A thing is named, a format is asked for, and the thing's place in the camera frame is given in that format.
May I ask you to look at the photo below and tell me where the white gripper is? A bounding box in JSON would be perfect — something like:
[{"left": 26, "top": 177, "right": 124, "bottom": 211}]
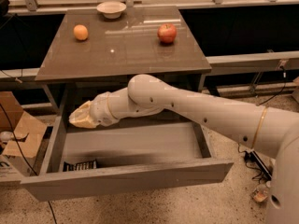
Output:
[{"left": 68, "top": 92, "right": 119, "bottom": 129}]

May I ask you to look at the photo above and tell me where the red apple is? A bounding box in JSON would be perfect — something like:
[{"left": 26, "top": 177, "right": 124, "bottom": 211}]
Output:
[{"left": 157, "top": 23, "right": 177, "bottom": 44}]

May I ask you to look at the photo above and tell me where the grey counter cabinet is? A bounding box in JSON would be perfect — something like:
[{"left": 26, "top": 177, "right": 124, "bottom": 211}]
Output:
[{"left": 36, "top": 7, "right": 211, "bottom": 106}]

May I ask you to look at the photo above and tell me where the brown cardboard box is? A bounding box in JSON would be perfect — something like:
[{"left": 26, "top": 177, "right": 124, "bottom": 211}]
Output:
[{"left": 0, "top": 91, "right": 47, "bottom": 183}]

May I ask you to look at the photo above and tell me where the grey metal rail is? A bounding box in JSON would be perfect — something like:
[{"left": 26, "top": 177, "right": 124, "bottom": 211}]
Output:
[{"left": 206, "top": 51, "right": 299, "bottom": 76}]

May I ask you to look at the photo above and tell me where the black rxbar chocolate wrapper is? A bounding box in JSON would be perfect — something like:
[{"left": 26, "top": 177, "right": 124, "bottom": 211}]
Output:
[{"left": 63, "top": 160, "right": 97, "bottom": 172}]

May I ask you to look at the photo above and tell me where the white ceramic bowl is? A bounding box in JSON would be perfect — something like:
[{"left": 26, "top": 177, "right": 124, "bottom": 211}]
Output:
[{"left": 96, "top": 1, "right": 126, "bottom": 20}]

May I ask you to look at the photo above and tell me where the grey open drawer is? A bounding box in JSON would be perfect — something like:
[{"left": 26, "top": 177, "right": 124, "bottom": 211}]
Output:
[{"left": 20, "top": 81, "right": 235, "bottom": 203}]

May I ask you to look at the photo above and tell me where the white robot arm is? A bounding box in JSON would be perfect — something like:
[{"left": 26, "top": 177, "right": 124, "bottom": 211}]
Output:
[{"left": 69, "top": 75, "right": 299, "bottom": 224}]

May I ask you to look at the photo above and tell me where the black power strip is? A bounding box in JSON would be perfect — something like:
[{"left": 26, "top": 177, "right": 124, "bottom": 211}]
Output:
[{"left": 244, "top": 151, "right": 272, "bottom": 180}]

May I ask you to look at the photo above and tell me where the black floor cable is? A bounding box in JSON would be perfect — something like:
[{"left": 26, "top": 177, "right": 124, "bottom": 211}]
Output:
[{"left": 0, "top": 105, "right": 58, "bottom": 224}]

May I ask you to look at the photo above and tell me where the orange fruit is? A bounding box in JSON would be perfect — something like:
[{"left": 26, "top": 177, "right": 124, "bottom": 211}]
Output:
[{"left": 73, "top": 24, "right": 89, "bottom": 41}]

